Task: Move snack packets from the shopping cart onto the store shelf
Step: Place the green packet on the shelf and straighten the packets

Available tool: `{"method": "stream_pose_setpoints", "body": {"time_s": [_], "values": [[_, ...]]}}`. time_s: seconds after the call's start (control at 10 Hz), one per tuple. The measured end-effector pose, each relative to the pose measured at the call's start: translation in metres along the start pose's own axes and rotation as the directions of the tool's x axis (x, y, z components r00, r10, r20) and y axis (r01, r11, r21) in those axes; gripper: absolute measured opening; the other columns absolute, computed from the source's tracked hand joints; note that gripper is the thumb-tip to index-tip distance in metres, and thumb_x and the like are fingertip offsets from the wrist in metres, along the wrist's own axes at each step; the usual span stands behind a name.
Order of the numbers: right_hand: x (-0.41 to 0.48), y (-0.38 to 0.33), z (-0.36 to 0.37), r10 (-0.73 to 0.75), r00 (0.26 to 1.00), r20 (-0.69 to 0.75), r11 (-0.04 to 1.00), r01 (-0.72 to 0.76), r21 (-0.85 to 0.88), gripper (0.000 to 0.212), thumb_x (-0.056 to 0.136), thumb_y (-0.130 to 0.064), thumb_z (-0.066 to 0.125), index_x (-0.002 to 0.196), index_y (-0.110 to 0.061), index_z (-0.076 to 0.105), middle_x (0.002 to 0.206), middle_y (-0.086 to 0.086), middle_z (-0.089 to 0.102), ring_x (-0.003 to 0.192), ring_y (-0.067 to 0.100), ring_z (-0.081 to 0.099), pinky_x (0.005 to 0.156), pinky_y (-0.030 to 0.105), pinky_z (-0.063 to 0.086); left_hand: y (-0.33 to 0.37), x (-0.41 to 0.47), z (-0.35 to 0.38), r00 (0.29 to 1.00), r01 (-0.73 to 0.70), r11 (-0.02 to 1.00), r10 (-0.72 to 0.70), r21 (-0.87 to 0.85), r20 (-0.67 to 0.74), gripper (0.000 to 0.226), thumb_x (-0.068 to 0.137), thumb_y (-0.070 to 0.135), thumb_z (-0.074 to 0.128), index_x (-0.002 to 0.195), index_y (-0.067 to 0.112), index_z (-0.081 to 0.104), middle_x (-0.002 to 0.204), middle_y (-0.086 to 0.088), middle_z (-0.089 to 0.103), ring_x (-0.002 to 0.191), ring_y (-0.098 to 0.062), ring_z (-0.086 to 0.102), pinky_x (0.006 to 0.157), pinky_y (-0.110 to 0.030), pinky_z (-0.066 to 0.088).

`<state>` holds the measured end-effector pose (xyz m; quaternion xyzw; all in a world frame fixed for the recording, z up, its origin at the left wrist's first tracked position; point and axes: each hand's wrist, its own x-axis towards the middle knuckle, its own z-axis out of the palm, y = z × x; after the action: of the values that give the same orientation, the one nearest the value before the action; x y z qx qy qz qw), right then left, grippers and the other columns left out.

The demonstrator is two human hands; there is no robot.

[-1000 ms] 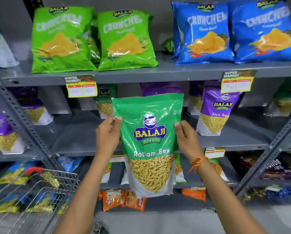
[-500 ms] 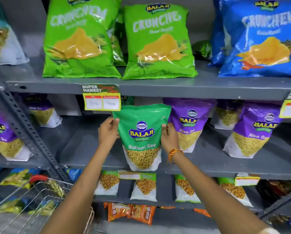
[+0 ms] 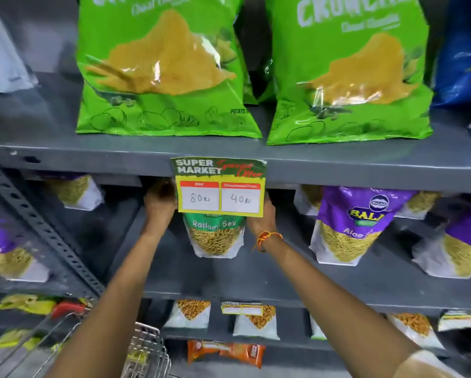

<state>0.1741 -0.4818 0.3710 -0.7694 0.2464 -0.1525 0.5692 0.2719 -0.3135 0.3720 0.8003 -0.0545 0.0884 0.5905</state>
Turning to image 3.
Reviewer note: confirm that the person's left hand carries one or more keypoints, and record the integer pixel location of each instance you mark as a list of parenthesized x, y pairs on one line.
[(160, 204)]

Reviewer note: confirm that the person's right hand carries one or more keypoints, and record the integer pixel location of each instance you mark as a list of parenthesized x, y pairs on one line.
[(265, 226)]

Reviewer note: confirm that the green snack packet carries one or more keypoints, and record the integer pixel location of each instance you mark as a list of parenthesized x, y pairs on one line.
[(215, 238)]

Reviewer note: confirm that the grey metal shelf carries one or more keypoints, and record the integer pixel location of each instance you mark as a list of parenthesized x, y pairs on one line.
[(338, 163)]

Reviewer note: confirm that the white snack bag orange contents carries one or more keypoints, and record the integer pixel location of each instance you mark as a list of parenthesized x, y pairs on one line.
[(317, 330), (255, 329), (416, 330), (460, 320), (188, 316)]

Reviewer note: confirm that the orange snack packet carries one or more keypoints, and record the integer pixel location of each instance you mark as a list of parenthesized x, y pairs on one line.
[(204, 349), (247, 355)]

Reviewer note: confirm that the large green snack bag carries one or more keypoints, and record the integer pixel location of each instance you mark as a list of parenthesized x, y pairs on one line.
[(349, 74), (160, 66)]

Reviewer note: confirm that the plain white snack bag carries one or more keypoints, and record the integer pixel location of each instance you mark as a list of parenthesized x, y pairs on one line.
[(1, 62)]

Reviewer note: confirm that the person's right forearm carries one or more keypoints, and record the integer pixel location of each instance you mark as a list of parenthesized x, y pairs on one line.
[(330, 307)]

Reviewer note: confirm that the person's left forearm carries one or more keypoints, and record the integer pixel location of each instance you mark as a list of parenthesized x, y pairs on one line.
[(113, 303)]

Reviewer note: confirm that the orange thread wristband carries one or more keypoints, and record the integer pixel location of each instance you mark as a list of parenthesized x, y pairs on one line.
[(266, 239)]

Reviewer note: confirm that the green yellow price sign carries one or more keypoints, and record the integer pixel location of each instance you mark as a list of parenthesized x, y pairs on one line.
[(219, 192)]

